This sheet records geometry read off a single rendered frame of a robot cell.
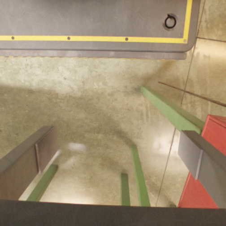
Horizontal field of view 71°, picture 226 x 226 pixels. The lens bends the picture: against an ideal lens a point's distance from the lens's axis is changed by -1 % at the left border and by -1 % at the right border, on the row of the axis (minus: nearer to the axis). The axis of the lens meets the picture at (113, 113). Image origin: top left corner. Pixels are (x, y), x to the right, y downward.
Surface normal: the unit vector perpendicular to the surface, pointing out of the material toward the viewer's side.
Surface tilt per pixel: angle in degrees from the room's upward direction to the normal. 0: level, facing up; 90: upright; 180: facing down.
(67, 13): 0
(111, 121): 0
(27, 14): 0
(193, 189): 90
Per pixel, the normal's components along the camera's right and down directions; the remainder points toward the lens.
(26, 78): -0.03, 0.27
